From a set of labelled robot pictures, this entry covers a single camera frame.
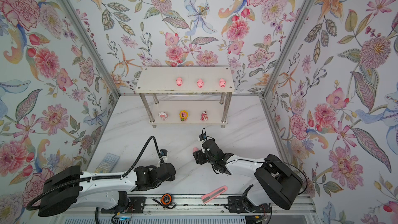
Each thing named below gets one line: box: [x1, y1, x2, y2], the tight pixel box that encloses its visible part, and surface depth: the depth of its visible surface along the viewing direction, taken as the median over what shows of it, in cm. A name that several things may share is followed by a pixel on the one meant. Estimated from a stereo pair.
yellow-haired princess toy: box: [179, 109, 189, 122], surface depth 98 cm
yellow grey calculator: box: [94, 152, 120, 174], surface depth 88 cm
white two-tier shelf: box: [135, 66, 235, 129], surface depth 88 cm
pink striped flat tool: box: [201, 185, 229, 204], surface depth 78 cm
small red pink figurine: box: [200, 110, 209, 122], surface depth 97 cm
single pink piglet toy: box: [218, 78, 227, 89], surface depth 78 cm
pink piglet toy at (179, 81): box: [175, 76, 183, 87], surface depth 78 cm
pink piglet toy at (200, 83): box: [196, 78, 205, 89], surface depth 78 cm
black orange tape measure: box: [152, 193, 177, 210], surface depth 75 cm
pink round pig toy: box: [158, 111, 168, 121], surface depth 97 cm
